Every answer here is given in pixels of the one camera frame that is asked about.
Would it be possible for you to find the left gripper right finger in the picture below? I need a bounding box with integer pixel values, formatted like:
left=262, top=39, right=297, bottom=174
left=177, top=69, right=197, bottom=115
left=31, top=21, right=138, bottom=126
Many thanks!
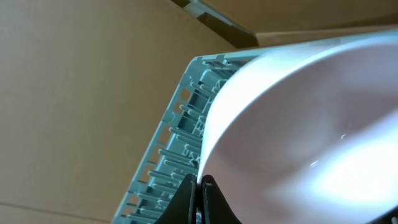
left=201, top=175, right=241, bottom=224

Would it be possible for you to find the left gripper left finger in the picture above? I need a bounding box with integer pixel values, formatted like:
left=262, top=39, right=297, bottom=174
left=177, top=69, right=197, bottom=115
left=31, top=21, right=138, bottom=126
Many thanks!
left=154, top=174, right=197, bottom=224

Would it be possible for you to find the pink small bowl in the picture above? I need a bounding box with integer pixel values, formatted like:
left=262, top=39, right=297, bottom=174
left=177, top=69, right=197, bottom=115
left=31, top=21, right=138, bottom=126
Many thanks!
left=198, top=34, right=397, bottom=223

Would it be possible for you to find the grey plastic dish rack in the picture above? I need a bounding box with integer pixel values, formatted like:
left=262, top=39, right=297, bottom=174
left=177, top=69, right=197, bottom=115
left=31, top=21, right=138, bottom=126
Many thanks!
left=113, top=52, right=254, bottom=224

